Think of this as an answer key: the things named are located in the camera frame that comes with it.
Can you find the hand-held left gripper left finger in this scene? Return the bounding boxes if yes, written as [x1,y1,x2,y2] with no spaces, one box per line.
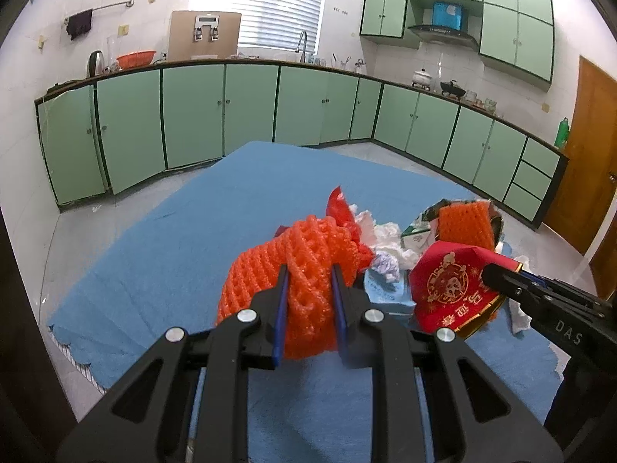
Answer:
[55,264,290,463]

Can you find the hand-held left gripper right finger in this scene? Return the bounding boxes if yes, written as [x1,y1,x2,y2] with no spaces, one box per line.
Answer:
[330,263,565,463]

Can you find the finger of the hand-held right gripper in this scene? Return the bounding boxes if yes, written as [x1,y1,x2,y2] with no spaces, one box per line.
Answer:
[518,269,603,306]
[481,261,555,314]

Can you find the orange foam fruit net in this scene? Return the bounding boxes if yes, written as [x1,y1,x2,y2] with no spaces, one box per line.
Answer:
[215,216,374,360]
[438,201,496,250]

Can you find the blue milk carton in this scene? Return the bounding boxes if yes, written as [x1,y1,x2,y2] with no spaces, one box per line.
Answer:
[364,224,437,316]

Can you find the red paper bag gold print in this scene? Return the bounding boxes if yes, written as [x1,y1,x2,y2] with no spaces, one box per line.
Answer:
[409,241,524,339]

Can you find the pale crumpled tissue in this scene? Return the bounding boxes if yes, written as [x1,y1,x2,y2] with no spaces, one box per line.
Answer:
[371,248,404,283]

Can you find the white crumpled plastic wrap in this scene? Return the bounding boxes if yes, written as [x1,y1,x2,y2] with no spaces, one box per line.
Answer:
[354,205,403,252]

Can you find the red plastic bag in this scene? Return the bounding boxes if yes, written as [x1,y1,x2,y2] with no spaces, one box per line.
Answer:
[325,184,373,252]

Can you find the blue tablecloth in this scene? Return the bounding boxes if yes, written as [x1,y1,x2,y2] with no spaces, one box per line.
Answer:
[47,141,574,463]

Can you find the brown wooden door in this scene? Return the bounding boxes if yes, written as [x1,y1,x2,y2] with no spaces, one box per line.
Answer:
[542,55,617,257]

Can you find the group of glass jars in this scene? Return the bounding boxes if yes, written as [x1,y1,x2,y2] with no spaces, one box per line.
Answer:
[465,91,498,110]

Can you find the green kitchen base cabinets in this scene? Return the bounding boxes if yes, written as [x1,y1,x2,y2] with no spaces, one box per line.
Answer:
[35,58,570,232]

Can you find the range hood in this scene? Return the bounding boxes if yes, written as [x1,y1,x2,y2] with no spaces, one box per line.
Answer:
[407,24,480,52]

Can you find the blue box above hood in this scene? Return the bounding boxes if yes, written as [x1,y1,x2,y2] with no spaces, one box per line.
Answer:
[431,2,466,30]

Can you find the orange plastic basin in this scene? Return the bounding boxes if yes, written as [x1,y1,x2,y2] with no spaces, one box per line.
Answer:
[116,50,157,69]

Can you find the silver gadget on board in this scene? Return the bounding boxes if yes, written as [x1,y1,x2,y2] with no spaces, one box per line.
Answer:
[194,16,221,41]

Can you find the white window blinds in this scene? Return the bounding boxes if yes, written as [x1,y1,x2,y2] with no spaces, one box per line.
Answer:
[190,0,329,54]

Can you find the metal towel bar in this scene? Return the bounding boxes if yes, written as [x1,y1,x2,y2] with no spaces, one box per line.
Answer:
[64,0,135,24]

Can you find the dark hanging towel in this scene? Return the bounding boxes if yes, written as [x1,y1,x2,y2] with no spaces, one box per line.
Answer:
[66,10,94,41]

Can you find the green kitchen wall cabinets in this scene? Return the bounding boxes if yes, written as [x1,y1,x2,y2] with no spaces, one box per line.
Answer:
[359,0,555,92]

